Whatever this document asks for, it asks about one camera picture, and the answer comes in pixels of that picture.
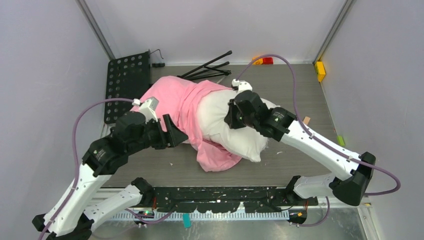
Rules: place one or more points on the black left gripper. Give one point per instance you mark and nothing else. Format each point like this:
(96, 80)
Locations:
(174, 135)

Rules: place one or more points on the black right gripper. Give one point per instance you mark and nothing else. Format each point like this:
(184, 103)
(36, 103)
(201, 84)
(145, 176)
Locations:
(230, 118)

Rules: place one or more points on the white pillow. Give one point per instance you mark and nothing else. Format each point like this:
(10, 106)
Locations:
(244, 142)

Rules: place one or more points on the pink pillowcase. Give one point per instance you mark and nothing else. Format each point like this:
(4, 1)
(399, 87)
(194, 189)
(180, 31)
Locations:
(180, 99)

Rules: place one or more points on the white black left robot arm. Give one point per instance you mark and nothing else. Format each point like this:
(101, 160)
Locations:
(71, 218)

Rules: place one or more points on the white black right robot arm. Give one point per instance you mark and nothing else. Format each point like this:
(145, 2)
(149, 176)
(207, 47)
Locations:
(350, 172)

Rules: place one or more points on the black folded tripod stand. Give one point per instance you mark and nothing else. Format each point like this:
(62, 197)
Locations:
(210, 69)

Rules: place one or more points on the orange toy block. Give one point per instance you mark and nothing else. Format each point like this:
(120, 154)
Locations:
(258, 61)

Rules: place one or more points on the red toy block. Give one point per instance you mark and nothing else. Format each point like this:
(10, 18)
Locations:
(267, 61)

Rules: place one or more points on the black perforated music stand tray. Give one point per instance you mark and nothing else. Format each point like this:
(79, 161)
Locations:
(128, 77)

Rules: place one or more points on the wooden block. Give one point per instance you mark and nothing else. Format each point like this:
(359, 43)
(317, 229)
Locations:
(306, 120)

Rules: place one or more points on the teal tape piece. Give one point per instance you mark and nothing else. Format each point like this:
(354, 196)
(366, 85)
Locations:
(186, 220)

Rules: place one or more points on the yellow toy block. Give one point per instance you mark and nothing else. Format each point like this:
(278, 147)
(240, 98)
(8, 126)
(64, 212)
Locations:
(320, 71)

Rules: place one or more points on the green toy block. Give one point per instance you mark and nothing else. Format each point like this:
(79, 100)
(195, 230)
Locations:
(340, 141)

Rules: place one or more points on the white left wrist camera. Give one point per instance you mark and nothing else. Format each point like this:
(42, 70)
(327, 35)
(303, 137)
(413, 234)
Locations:
(148, 109)

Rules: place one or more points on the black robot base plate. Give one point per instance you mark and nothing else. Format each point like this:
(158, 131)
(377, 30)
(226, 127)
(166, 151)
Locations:
(254, 199)

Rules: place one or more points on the aluminium slotted rail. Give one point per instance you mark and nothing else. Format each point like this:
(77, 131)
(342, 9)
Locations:
(238, 215)

